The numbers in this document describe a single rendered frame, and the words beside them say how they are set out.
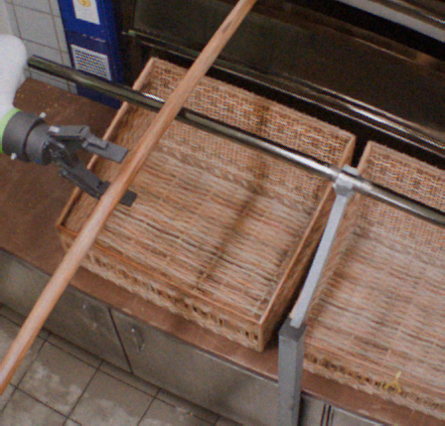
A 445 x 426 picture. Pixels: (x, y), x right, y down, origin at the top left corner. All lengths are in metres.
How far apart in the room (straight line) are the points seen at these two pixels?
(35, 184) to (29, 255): 0.22
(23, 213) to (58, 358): 0.60
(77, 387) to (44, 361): 0.14
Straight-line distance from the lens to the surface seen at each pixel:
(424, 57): 1.95
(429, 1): 1.74
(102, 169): 2.35
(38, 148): 1.77
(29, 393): 2.88
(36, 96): 2.72
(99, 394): 2.83
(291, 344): 1.83
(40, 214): 2.47
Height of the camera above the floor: 2.59
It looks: 56 degrees down
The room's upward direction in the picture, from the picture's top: 5 degrees counter-clockwise
